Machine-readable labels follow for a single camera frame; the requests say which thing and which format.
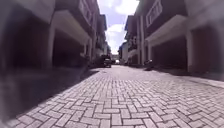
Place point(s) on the row of buildings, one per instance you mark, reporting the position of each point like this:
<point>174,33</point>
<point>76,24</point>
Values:
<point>60,30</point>
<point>173,33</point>

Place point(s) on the grey brick paved street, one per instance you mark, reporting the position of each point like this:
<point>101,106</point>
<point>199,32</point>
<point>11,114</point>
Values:
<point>116,100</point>

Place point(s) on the dark car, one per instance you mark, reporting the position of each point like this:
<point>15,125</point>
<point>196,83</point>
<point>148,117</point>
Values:
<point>105,61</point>

